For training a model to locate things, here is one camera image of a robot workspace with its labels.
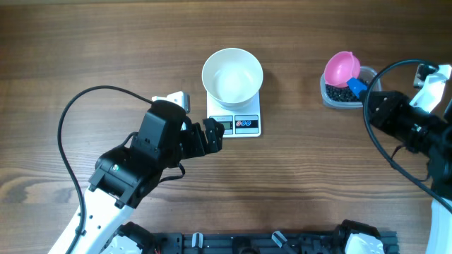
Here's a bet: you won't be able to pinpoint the pink scoop with blue handle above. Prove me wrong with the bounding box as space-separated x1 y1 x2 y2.
323 51 367 98

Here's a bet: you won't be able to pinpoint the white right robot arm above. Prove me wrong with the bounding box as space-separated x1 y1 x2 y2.
359 91 451 253

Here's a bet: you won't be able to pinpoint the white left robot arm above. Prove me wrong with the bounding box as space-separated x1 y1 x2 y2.
50 100 225 253

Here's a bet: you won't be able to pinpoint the white digital kitchen scale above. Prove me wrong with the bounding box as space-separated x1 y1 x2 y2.
207 93 261 138

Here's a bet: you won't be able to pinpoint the white bowl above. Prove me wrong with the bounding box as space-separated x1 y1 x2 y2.
201 48 263 108

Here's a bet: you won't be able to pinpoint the clear plastic bean container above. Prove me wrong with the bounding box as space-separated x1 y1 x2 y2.
320 66 377 109

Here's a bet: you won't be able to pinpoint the black beans in container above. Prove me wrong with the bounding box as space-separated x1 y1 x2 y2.
325 84 359 102

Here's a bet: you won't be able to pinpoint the black right camera cable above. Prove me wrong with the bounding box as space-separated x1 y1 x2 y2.
362 59 452 214

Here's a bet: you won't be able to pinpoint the black camera cable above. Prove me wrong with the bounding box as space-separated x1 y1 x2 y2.
362 59 452 214
56 85 153 254

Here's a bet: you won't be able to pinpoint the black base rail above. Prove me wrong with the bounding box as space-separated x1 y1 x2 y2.
98 220 400 254

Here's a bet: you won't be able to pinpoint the black left camera cable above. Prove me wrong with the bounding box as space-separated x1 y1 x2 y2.
56 85 153 254

